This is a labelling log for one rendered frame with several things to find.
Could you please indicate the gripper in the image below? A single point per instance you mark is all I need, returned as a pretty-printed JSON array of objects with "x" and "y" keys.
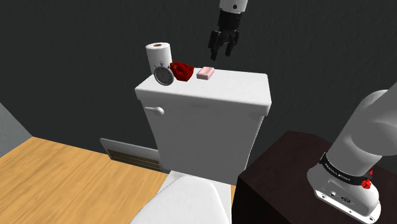
[{"x": 229, "y": 22}]

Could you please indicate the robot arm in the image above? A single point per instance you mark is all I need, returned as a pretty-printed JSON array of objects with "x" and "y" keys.
[{"x": 366, "y": 133}]

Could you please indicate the pink soap bar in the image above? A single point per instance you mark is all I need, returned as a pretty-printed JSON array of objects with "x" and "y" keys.
[{"x": 205, "y": 73}]

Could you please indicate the red bell pepper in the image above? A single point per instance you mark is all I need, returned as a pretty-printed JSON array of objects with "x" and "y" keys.
[{"x": 182, "y": 70}]

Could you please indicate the white toilet paper roll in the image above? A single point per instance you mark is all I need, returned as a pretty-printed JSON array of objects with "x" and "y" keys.
[{"x": 158, "y": 56}]

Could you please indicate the grey stopwatch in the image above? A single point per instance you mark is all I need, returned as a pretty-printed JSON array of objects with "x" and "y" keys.
[{"x": 163, "y": 75}]

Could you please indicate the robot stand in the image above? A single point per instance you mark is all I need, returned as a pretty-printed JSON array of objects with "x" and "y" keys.
[{"x": 279, "y": 186}]

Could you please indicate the white wall vent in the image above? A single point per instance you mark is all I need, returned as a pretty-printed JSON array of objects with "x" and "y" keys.
[{"x": 130, "y": 153}]

